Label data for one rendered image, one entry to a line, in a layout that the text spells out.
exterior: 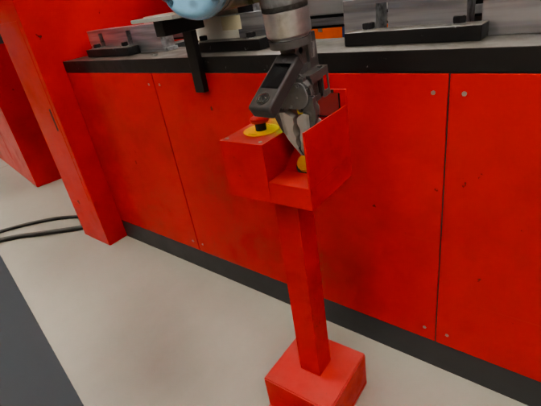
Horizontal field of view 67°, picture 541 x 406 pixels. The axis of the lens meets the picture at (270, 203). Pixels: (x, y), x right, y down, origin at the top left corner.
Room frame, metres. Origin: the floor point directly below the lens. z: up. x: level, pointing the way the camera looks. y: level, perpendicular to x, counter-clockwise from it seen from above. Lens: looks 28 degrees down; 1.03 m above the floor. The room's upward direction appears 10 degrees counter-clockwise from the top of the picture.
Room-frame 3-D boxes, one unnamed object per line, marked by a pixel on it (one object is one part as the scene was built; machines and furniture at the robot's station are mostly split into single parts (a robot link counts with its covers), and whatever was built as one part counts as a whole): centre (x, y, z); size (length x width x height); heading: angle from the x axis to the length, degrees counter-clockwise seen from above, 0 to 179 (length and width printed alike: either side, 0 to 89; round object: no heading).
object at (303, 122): (0.73, -0.10, 0.79); 0.06 x 0.03 x 0.09; 140
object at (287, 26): (0.73, -0.07, 0.97); 0.08 x 0.08 x 0.05
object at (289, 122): (0.75, -0.08, 0.79); 0.06 x 0.03 x 0.09; 140
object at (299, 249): (0.77, -0.05, 0.39); 0.06 x 0.06 x 0.54; 50
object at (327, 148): (0.77, -0.05, 0.75); 0.20 x 0.16 x 0.18; 50
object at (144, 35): (1.77, 0.44, 0.92); 0.50 x 0.06 x 0.10; 47
